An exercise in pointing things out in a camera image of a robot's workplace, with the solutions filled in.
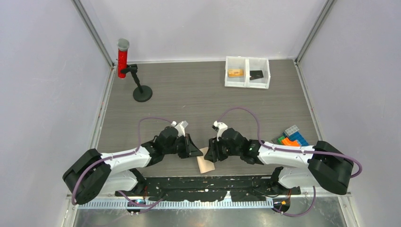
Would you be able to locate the white two-compartment bin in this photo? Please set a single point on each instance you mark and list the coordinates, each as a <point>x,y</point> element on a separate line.
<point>247,64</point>

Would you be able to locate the black stand with round base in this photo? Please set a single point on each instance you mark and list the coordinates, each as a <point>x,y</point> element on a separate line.
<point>141,93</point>

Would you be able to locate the gold card in bin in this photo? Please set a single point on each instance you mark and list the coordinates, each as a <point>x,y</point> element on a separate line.
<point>234,73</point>

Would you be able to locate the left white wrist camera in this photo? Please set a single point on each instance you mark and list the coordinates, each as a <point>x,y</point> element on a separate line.
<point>180,127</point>

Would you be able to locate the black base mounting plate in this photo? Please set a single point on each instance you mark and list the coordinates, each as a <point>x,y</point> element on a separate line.
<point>209,188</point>

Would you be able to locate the colourful toy brick assembly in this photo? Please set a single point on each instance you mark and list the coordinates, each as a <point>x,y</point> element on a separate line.
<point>290,137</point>

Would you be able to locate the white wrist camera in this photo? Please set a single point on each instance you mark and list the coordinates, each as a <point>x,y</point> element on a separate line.
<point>219,127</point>
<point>180,127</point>

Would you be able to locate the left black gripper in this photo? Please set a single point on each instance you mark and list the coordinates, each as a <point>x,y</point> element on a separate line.
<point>189,149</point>

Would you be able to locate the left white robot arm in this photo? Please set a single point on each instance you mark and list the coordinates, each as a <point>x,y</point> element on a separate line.
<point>97,173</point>

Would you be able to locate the black card in bin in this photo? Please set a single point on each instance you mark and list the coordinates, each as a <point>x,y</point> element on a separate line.
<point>256,74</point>

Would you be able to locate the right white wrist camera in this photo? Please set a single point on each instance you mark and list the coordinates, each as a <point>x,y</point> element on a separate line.
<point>219,127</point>

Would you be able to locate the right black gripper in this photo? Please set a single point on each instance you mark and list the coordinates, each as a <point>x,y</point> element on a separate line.
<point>213,152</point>

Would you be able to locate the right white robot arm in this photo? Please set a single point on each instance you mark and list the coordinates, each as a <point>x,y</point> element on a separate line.
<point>319,165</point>

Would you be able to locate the red cylinder with grey cap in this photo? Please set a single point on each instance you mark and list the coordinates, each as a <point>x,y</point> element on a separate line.
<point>123,46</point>

